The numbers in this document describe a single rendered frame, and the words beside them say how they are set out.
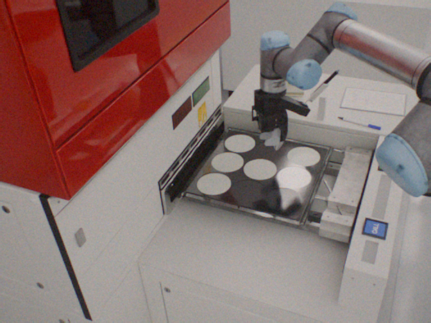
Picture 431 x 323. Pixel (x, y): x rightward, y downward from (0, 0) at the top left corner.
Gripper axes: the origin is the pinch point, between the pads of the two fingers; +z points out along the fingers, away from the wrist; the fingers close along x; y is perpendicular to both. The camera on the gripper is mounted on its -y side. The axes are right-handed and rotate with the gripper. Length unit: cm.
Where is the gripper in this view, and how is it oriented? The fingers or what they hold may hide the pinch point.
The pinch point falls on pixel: (278, 145)
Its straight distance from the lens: 140.9
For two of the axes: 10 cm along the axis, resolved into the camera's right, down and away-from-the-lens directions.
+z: 0.5, 7.9, 6.1
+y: -9.4, 2.4, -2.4
